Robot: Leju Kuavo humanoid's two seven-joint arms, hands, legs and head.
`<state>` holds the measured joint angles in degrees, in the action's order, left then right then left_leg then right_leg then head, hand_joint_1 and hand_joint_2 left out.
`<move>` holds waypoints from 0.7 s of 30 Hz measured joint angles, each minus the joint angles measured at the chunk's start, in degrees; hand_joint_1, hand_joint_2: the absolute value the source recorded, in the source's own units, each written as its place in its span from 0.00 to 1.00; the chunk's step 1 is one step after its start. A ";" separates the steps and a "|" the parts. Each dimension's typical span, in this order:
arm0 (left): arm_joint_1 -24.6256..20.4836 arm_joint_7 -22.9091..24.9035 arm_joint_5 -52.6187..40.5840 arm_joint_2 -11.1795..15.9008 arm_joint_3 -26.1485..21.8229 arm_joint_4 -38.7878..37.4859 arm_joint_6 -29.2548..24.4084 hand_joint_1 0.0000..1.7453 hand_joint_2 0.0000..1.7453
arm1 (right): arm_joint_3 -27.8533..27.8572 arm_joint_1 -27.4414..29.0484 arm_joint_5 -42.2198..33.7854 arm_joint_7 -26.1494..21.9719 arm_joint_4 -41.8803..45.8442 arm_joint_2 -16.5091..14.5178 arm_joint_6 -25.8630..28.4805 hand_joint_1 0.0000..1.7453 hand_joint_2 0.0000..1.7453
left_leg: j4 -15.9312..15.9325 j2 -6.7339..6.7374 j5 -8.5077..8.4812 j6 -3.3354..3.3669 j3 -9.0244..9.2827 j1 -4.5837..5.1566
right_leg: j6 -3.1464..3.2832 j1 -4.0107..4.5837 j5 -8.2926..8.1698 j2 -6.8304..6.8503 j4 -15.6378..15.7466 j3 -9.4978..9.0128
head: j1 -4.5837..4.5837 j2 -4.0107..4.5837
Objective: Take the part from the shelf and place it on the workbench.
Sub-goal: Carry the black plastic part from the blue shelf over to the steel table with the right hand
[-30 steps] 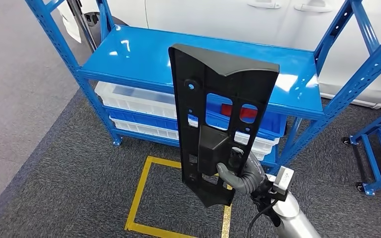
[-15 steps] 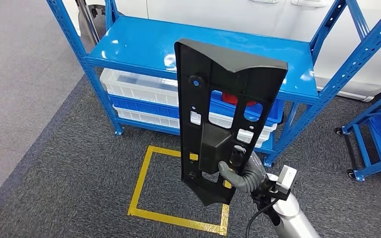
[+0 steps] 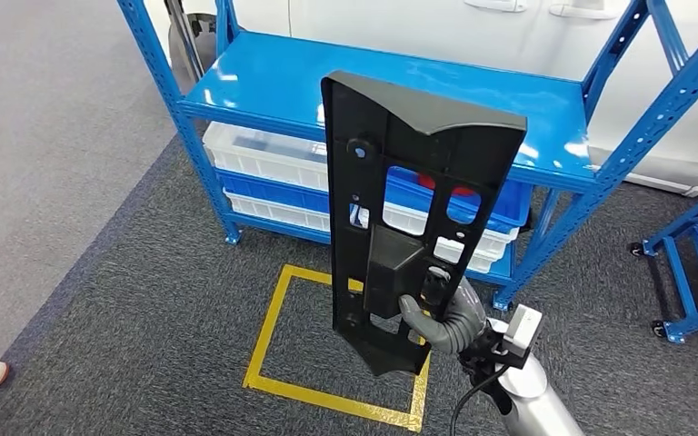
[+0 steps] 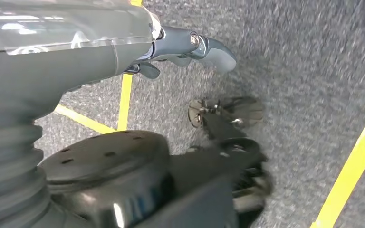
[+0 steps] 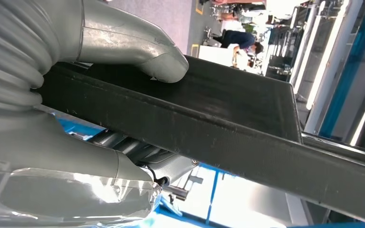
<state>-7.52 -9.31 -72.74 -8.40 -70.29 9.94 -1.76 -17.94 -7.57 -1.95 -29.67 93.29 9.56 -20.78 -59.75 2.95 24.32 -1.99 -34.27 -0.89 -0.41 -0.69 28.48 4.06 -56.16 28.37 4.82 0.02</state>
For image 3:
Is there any blue metal shelf rack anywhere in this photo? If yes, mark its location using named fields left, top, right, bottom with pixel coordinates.
left=116, top=0, right=698, bottom=312

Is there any white plastic bin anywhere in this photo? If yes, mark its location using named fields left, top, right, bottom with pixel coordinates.
left=348, top=203, right=520, bottom=275
left=202, top=122, right=332, bottom=193
left=224, top=191, right=334, bottom=233

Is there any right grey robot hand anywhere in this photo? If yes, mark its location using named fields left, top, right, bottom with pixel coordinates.
left=398, top=267, right=486, bottom=355

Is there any red object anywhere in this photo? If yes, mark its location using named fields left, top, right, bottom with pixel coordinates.
left=416, top=173, right=476, bottom=199

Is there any white car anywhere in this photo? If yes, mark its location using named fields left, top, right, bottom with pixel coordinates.
left=144, top=0, right=698, bottom=199

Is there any white car door handle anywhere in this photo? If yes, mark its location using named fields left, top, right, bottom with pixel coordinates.
left=463, top=0, right=528, bottom=14
left=548, top=0, right=621, bottom=20

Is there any yellow tape floor square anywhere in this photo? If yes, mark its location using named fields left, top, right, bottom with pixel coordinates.
left=242, top=263, right=434, bottom=433

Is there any blue wheeled cart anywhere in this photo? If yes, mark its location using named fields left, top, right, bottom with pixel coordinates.
left=628, top=174, right=698, bottom=345

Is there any black plastic frame part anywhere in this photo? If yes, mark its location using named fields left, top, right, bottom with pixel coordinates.
left=320, top=70, right=528, bottom=379

